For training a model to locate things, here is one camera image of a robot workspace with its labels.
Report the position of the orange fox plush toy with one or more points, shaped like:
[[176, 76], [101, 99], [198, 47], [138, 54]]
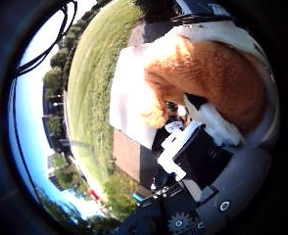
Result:
[[216, 75]]

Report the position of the red distant structure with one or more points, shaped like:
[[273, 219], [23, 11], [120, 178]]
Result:
[[93, 194]]

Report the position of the dark distant building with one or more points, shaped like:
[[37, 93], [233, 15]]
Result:
[[54, 124]]

